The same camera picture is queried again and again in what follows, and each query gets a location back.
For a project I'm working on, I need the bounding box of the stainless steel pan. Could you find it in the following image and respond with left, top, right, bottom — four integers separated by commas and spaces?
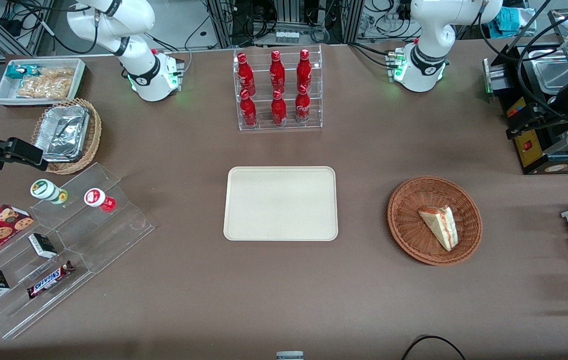
532, 54, 568, 95

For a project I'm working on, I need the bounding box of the clear acrylic bottle rack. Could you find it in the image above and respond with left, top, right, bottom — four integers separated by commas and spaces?
233, 44, 324, 132

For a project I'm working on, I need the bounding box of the triangle sandwich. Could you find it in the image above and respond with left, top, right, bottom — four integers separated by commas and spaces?
417, 205, 460, 253

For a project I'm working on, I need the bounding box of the white rectangular snack bin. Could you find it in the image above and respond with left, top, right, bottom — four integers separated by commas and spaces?
0, 58, 86, 107

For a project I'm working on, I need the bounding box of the teal snack packet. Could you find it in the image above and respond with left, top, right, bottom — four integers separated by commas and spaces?
5, 64, 40, 80

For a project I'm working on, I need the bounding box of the teal plastic bag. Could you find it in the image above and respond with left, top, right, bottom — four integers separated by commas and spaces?
495, 7, 538, 37

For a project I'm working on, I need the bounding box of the light wicker basket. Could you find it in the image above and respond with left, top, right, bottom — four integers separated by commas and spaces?
31, 98, 102, 176

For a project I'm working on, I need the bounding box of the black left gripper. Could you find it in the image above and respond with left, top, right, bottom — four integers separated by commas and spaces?
506, 75, 568, 140

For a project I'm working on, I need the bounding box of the clear acrylic tiered stand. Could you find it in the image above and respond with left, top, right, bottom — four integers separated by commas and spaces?
0, 162, 156, 340

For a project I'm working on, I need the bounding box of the brown wicker basket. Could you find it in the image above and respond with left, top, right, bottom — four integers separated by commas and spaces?
387, 175, 483, 267

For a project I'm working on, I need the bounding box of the red lidded cup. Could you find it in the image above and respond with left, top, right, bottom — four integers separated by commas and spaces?
83, 187, 117, 213

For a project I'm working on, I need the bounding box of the black sealing machine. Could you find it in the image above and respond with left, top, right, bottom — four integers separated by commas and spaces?
483, 42, 568, 176

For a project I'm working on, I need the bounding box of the green lidded cup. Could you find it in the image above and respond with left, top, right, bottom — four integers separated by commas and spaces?
30, 178, 69, 205

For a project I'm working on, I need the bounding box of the red cola bottle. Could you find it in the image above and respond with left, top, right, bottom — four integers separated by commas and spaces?
270, 89, 288, 127
294, 84, 312, 124
239, 89, 259, 128
296, 48, 313, 94
236, 52, 257, 96
269, 50, 287, 94

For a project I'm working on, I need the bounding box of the Snickers chocolate bar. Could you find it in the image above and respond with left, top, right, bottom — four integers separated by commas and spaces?
26, 260, 76, 300

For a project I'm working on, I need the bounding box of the black cable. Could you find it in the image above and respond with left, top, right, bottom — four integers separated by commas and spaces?
401, 334, 467, 360

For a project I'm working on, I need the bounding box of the clear bag of crackers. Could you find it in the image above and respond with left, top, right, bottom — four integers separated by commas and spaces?
16, 67, 75, 100

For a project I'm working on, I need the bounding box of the beige plastic tray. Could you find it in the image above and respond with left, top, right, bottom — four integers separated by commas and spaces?
223, 166, 339, 243

